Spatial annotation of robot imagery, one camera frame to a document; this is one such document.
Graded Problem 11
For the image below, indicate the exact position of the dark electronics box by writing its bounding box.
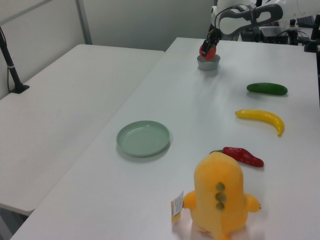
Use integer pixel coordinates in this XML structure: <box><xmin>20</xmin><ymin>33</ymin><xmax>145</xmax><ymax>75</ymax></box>
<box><xmin>259</xmin><ymin>25</ymin><xmax>289</xmax><ymax>45</ymax></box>

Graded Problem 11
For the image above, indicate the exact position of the small grey bowl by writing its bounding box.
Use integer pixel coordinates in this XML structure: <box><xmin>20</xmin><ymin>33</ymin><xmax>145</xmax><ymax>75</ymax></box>
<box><xmin>196</xmin><ymin>54</ymin><xmax>221</xmax><ymax>71</ymax></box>

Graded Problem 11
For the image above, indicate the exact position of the yellow banana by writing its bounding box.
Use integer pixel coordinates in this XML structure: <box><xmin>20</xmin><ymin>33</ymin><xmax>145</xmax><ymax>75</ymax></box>
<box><xmin>234</xmin><ymin>108</ymin><xmax>285</xmax><ymax>137</ymax></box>

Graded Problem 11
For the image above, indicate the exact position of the red chili pepper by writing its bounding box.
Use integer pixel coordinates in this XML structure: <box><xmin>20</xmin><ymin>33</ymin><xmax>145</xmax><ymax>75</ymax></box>
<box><xmin>209</xmin><ymin>146</ymin><xmax>265</xmax><ymax>168</ymax></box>

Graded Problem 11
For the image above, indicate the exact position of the black camera stand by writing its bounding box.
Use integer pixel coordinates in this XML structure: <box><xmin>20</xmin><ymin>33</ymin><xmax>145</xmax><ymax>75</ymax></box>
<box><xmin>303</xmin><ymin>13</ymin><xmax>320</xmax><ymax>54</ymax></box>

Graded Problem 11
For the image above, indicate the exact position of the light green plate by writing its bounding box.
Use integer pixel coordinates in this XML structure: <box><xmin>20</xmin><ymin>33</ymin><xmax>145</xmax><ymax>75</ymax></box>
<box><xmin>115</xmin><ymin>120</ymin><xmax>171</xmax><ymax>158</ymax></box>

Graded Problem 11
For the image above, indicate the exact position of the grey partition frame post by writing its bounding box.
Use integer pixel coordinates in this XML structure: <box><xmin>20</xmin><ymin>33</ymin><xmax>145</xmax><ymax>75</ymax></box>
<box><xmin>74</xmin><ymin>0</ymin><xmax>93</xmax><ymax>46</ymax></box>

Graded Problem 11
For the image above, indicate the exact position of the yellow plush toy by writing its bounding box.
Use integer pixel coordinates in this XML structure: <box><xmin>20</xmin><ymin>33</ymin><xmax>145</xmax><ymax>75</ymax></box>
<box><xmin>170</xmin><ymin>151</ymin><xmax>262</xmax><ymax>240</ymax></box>

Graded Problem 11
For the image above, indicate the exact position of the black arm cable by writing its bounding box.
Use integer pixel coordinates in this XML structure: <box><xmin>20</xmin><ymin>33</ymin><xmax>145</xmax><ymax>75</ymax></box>
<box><xmin>214</xmin><ymin>5</ymin><xmax>253</xmax><ymax>28</ymax></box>

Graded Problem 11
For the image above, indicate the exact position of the black pole with base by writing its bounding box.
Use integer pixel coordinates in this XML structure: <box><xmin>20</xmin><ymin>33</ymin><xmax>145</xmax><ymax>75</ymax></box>
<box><xmin>0</xmin><ymin>26</ymin><xmax>30</xmax><ymax>95</ymax></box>

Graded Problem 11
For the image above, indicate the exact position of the green cucumber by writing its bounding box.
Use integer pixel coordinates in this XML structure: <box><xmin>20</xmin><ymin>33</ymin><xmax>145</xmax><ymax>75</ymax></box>
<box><xmin>246</xmin><ymin>82</ymin><xmax>289</xmax><ymax>96</ymax></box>

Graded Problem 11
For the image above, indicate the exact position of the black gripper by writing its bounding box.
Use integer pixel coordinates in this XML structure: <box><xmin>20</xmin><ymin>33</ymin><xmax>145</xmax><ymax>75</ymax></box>
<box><xmin>201</xmin><ymin>24</ymin><xmax>223</xmax><ymax>58</ymax></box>

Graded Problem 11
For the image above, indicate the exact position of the red apple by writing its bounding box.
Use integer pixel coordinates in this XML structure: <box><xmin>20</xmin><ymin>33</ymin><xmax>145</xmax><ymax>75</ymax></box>
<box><xmin>198</xmin><ymin>43</ymin><xmax>217</xmax><ymax>61</ymax></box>

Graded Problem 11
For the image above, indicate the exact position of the white side table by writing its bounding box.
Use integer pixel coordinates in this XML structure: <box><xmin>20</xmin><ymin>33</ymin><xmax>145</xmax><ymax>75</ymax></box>
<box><xmin>0</xmin><ymin>44</ymin><xmax>166</xmax><ymax>216</ymax></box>

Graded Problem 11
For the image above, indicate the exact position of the black keyboard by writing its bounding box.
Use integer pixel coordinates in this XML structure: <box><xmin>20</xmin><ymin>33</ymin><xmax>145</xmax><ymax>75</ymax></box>
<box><xmin>296</xmin><ymin>15</ymin><xmax>316</xmax><ymax>28</ymax></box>

